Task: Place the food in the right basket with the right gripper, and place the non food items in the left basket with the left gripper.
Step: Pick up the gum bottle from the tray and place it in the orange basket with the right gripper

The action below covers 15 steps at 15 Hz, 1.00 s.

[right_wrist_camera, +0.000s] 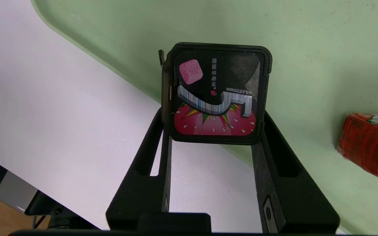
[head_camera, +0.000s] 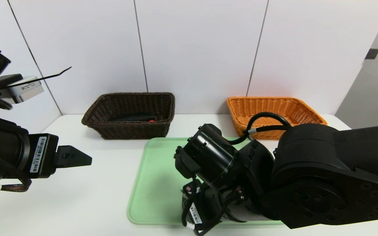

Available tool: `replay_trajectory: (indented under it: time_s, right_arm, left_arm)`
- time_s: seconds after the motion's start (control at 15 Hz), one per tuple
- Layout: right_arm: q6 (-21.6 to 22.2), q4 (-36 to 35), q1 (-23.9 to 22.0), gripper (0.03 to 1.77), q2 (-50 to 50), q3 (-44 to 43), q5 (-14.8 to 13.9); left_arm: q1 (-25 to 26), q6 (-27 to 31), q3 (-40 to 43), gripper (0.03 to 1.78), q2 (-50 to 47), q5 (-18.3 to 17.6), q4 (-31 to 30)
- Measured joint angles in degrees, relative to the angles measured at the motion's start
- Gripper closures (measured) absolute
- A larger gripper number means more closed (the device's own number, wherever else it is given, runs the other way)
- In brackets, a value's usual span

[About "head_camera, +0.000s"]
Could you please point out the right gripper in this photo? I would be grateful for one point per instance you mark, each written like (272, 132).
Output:
(194, 213)

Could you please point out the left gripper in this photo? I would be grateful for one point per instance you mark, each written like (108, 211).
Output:
(43, 154)

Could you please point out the black glasses case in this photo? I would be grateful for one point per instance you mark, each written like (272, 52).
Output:
(130, 117)

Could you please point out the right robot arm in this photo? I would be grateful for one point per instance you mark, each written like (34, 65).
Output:
(323, 170)

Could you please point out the dark brown wicker basket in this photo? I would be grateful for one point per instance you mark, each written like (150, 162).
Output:
(126, 132)

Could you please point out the orange wicker basket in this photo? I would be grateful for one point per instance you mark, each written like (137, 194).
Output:
(274, 106)

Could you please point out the light green plastic tray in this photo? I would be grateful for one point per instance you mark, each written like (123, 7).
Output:
(156, 183)

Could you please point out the black zip tie tail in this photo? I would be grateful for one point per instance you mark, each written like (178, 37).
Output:
(34, 80)

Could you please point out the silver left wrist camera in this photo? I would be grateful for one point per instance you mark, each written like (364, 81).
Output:
(25, 91)

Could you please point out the dark wall bracket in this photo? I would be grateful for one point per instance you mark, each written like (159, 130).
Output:
(372, 53)

